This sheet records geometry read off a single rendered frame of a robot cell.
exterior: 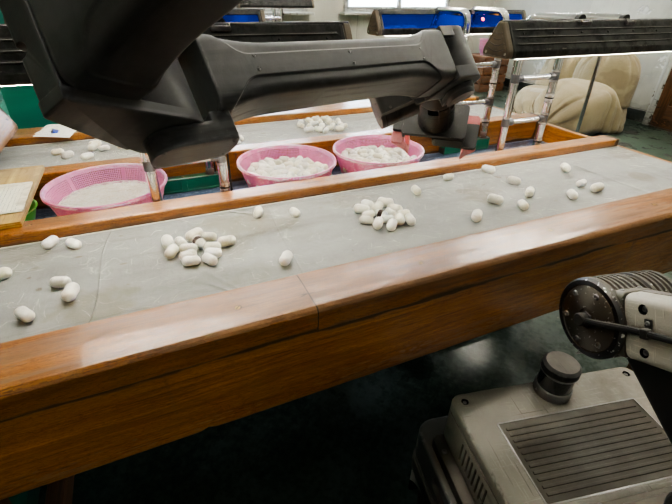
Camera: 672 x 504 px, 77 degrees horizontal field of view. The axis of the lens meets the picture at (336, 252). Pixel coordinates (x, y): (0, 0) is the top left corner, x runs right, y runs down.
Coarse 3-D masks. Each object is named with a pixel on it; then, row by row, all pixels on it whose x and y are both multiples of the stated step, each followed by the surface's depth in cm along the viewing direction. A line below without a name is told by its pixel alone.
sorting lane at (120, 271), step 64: (384, 192) 103; (448, 192) 104; (512, 192) 104; (640, 192) 105; (0, 256) 76; (64, 256) 76; (128, 256) 77; (256, 256) 77; (320, 256) 78; (0, 320) 61; (64, 320) 62
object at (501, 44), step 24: (504, 24) 87; (528, 24) 89; (552, 24) 92; (576, 24) 94; (600, 24) 97; (624, 24) 100; (648, 24) 103; (504, 48) 88; (528, 48) 89; (552, 48) 92; (576, 48) 94; (600, 48) 97; (624, 48) 100; (648, 48) 103
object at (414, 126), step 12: (420, 108) 65; (456, 108) 69; (468, 108) 68; (408, 120) 70; (420, 120) 67; (432, 120) 65; (444, 120) 65; (456, 120) 68; (408, 132) 69; (420, 132) 69; (432, 132) 68; (444, 132) 68; (456, 132) 67
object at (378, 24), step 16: (384, 16) 132; (400, 16) 134; (416, 16) 136; (432, 16) 138; (448, 16) 140; (480, 16) 145; (496, 16) 147; (512, 16) 150; (368, 32) 136; (384, 32) 132; (400, 32) 134; (416, 32) 136; (480, 32) 145
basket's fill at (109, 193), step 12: (72, 192) 102; (84, 192) 102; (96, 192) 102; (108, 192) 103; (120, 192) 102; (132, 192) 101; (144, 192) 102; (60, 204) 97; (72, 204) 96; (84, 204) 96; (96, 204) 96
